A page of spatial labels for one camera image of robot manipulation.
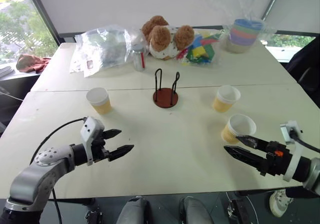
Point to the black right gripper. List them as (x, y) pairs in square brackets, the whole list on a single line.
[(277, 162)]

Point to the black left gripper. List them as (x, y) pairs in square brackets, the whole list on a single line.
[(100, 151)]

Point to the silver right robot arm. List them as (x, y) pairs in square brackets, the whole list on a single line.
[(313, 174)]

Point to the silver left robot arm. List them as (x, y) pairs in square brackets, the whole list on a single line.
[(37, 174)]

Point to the yellow white paper cup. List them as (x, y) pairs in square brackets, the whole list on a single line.
[(100, 102), (225, 100), (235, 131)]

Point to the black metal stand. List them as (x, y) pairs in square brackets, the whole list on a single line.
[(240, 207)]

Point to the white sneaker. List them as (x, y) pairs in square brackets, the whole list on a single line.
[(280, 204)]

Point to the grey rounded robot leg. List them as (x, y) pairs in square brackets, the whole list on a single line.
[(197, 211), (133, 211)]

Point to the clear plastic bag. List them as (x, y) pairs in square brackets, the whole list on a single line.
[(105, 48)]

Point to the black chair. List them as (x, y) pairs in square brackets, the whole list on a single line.
[(306, 66)]

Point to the bag of colourful blocks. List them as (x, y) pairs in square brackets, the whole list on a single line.
[(200, 49)]

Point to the stack of coloured bowls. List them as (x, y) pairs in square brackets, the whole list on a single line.
[(243, 36)]

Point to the brown white plush toy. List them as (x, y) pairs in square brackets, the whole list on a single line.
[(162, 39)]

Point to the reddish brown cloth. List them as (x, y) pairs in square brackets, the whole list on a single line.
[(31, 63)]

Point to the white paper stack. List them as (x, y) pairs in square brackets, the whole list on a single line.
[(5, 71)]

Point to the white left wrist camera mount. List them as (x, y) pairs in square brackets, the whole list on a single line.
[(89, 130)]

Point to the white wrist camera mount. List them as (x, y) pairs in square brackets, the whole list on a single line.
[(89, 130), (287, 133)]

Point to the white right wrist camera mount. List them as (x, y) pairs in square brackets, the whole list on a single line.
[(287, 133)]

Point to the black window frame post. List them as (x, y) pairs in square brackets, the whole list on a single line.
[(45, 16), (272, 1)]

